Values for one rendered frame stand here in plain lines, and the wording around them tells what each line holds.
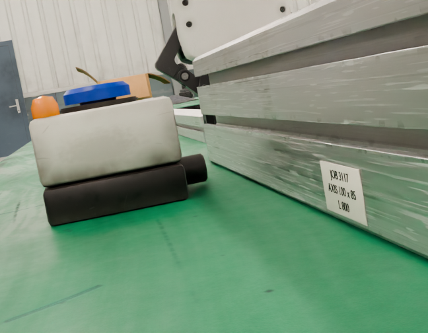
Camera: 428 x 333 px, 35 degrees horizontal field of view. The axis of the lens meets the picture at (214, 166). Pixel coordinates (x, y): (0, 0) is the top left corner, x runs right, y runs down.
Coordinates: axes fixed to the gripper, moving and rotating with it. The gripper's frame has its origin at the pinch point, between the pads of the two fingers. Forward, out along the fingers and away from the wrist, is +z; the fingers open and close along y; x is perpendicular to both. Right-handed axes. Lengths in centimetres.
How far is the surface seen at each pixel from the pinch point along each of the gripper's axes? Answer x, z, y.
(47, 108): 21.3, -3.4, 15.8
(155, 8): -1090, -143, -125
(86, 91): 19.5, -4.0, 13.6
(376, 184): 38.8, 1.0, 5.0
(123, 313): 39.7, 3.0, 13.8
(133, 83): -206, -9, -5
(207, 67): 11.7, -4.4, 5.0
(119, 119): 21.6, -2.1, 12.1
